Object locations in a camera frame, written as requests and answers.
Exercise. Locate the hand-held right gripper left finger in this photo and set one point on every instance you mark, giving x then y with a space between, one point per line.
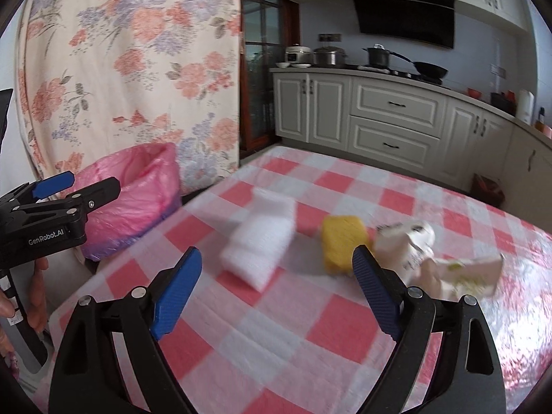
177 293

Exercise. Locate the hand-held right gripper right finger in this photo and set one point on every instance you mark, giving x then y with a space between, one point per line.
375 293

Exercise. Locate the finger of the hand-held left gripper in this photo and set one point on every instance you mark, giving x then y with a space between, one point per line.
54 184
101 192

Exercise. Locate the pink-lined trash bin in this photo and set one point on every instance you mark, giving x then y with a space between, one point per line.
129 207

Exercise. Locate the yellow sponge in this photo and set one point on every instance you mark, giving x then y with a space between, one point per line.
343 241

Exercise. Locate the person's left hand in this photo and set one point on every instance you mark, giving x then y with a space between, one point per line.
39 297

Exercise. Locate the crumpled white carton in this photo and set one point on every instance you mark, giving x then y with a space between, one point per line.
414 246

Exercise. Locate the white foam sheet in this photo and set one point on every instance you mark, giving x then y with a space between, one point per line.
258 237

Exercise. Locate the red checkered tablecloth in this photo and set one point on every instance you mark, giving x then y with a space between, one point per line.
280 353

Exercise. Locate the floral curtain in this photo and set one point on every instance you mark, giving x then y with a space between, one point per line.
129 51

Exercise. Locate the dark red floor bin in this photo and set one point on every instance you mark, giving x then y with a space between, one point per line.
487 189

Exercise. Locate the white lower cabinets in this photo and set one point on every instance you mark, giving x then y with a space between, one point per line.
396 108

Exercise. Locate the brown framed glass door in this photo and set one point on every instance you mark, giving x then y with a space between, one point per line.
263 73

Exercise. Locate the gas stove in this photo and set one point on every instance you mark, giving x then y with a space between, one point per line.
403 73

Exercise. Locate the red bowl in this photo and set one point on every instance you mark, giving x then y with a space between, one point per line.
475 93

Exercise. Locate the black and red pot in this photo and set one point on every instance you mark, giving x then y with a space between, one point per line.
503 102

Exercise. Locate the black frying pan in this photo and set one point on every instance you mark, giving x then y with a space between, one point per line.
431 70

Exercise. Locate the black lidded pot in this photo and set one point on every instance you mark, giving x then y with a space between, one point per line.
379 58

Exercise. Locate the pink cup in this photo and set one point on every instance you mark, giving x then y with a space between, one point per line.
547 131

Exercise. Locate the white rice cooker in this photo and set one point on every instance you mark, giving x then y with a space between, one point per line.
298 54

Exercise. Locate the white electric kettle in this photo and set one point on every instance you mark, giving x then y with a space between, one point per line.
525 105

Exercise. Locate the steel pressure cooker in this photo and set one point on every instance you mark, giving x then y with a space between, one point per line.
330 57

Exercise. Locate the dark small bottle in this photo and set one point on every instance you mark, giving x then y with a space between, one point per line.
541 118

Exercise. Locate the black range hood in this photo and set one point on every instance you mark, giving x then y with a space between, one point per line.
405 13

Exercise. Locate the small wall socket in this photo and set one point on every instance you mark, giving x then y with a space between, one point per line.
497 70

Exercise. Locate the wide wall socket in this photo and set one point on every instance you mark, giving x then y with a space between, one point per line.
329 37

